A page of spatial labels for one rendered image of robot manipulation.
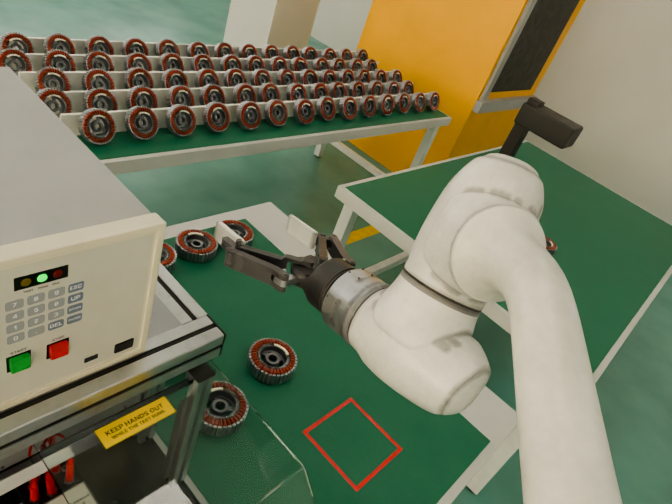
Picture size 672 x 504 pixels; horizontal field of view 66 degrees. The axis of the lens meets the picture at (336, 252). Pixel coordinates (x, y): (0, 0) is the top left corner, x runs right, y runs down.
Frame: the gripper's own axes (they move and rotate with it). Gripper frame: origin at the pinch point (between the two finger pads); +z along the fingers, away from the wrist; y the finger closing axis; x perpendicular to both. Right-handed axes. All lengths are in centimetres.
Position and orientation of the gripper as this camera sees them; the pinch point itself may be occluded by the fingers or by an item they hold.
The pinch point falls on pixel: (258, 228)
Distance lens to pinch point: 82.6
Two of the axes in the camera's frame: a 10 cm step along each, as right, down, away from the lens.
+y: -7.2, 1.1, -6.8
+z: -6.5, -4.6, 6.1
